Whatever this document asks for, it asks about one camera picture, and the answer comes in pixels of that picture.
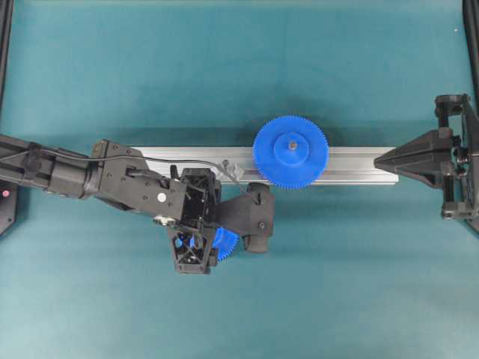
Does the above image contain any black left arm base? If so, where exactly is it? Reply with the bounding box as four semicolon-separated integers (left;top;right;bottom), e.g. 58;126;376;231
0;180;18;236

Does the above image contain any large blue gear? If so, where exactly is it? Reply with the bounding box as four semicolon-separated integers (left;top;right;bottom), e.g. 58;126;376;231
252;115;329;189

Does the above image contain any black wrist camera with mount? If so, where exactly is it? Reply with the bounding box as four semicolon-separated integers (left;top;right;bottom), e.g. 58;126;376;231
214;182;275;254

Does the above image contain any steel shaft with bracket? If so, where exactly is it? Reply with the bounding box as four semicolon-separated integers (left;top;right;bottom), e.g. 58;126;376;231
220;159;245;180

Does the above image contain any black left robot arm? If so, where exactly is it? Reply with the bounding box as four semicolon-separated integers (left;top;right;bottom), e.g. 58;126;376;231
1;135;221;274

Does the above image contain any black left frame post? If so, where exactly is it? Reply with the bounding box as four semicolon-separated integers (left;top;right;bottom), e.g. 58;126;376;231
0;0;14;104

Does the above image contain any silver aluminium extrusion rail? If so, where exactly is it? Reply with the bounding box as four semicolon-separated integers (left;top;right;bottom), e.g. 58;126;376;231
136;147;398;185

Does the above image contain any small blue gear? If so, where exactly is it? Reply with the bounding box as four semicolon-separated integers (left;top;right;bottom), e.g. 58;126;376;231
177;227;239;263

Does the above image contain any black frame post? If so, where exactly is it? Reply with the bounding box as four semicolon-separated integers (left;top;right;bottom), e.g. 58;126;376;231
462;0;479;108
0;0;14;104

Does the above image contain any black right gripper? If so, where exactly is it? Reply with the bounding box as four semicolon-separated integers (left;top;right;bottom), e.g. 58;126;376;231
373;94;478;221

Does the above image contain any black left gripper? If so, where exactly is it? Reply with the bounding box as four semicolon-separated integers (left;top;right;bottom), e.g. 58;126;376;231
167;165;221;274

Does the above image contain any black right frame post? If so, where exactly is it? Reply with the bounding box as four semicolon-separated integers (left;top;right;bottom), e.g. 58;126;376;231
462;0;479;108

